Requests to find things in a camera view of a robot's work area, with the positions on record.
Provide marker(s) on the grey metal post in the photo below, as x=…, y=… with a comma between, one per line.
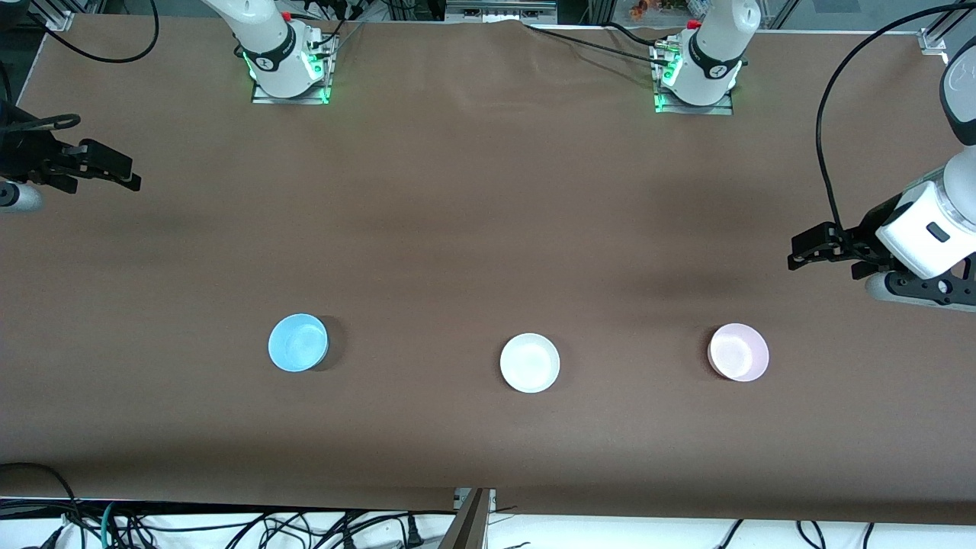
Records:
x=473, y=526

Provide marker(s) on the blue bowl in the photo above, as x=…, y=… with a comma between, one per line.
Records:
x=297, y=343

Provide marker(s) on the aluminium frame profile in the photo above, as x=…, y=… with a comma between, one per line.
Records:
x=945, y=30
x=53, y=15

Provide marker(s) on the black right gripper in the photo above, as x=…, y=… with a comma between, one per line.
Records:
x=29, y=158

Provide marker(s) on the white bowl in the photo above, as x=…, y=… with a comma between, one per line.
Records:
x=530, y=363

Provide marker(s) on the pink bowl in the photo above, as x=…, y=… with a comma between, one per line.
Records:
x=738, y=352

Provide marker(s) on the brown table cover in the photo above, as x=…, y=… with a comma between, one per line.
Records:
x=488, y=229

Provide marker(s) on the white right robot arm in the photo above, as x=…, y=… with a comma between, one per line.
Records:
x=267, y=38

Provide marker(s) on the grey metal box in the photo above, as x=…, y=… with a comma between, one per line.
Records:
x=499, y=9

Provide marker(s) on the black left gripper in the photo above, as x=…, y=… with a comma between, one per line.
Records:
x=860, y=235

